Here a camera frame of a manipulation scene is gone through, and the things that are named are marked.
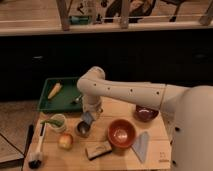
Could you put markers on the orange bowl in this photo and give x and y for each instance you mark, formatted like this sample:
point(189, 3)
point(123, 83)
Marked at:
point(121, 133)

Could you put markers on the yellow corn cob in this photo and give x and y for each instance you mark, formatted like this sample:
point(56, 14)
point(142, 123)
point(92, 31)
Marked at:
point(54, 90)

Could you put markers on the wooden shelf frame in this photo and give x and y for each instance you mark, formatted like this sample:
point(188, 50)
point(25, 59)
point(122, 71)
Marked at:
point(43, 17)

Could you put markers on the metal cup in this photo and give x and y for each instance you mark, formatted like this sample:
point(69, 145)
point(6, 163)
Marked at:
point(82, 129)

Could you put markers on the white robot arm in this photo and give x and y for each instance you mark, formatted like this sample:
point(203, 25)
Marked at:
point(192, 108)

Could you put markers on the dark purple bowl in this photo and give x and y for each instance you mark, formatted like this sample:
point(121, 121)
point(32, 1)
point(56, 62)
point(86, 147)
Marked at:
point(144, 114)

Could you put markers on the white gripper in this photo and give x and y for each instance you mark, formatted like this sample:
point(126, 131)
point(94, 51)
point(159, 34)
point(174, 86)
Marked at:
point(92, 104)

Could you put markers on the green bottle on shelf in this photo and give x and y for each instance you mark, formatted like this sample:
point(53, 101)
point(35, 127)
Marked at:
point(79, 20)

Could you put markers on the green plastic tray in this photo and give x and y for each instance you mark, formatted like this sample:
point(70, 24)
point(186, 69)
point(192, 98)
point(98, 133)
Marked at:
point(63, 100)

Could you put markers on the grey folded cloth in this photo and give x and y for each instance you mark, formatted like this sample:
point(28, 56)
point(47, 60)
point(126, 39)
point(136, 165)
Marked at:
point(140, 146)

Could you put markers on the green vegetable in mug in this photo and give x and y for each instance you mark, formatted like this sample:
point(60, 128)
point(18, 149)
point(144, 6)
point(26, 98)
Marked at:
point(53, 122)

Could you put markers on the wooden block eraser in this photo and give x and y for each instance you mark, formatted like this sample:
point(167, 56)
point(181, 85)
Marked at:
point(98, 149)

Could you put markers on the white mug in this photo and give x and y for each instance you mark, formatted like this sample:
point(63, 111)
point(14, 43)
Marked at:
point(59, 117)

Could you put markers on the apple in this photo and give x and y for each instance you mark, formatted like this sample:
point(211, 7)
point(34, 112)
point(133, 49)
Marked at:
point(65, 141)

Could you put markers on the blue sponge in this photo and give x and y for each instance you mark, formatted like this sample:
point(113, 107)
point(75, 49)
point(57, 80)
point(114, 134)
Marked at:
point(87, 117)

